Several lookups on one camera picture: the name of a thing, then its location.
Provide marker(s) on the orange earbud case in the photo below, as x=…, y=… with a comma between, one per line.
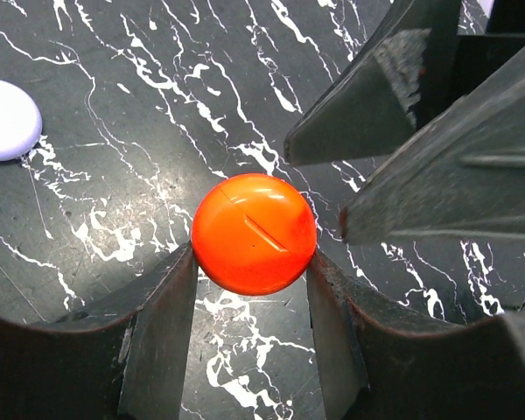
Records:
x=254, y=234

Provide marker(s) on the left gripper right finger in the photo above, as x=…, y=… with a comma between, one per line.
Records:
x=378, y=359

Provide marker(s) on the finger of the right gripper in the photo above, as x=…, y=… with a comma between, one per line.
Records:
x=463, y=174
x=395, y=85

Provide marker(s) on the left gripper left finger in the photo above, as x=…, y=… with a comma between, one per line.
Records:
x=120, y=357

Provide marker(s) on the purple earbud case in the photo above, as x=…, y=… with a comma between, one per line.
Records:
x=21, y=122

